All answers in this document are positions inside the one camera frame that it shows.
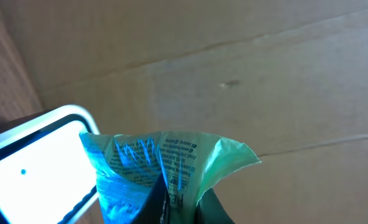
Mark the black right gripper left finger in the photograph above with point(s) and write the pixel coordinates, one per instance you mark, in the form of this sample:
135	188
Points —
156	209

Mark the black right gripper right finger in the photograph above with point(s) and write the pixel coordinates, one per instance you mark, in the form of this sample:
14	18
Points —
210	211

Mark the teal snack packet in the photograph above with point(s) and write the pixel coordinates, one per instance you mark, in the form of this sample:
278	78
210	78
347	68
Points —
127	168

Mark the white barcode scanner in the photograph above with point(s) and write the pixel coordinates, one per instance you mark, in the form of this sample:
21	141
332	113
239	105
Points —
45	174

